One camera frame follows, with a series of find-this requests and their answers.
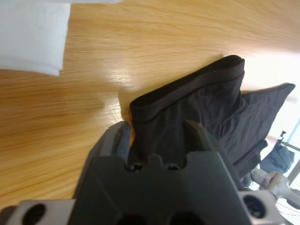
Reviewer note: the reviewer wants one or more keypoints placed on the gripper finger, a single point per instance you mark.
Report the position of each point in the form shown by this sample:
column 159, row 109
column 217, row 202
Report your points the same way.
column 114, row 143
column 206, row 140

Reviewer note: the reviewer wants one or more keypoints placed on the black polo shirt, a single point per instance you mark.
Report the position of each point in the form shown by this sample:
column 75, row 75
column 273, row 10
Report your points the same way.
column 199, row 105

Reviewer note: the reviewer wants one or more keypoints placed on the white folded shirt pile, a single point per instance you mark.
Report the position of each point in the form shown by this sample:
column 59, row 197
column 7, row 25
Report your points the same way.
column 30, row 35

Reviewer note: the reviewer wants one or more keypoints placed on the blue grey fabric bundle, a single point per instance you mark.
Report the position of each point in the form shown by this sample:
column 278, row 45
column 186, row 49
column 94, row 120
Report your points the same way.
column 279, row 157

